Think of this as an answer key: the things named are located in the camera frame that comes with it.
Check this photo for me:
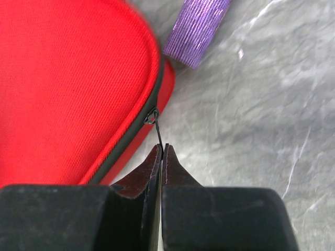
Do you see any purple tube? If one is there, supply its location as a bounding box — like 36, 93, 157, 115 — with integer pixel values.
163, 0, 231, 69

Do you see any red black medicine bag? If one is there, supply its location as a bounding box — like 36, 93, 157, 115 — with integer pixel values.
1, 1, 175, 186

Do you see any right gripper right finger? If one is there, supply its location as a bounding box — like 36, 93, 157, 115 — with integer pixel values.
161, 145, 299, 250

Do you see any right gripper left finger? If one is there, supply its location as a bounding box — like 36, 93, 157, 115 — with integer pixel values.
1, 145, 162, 250

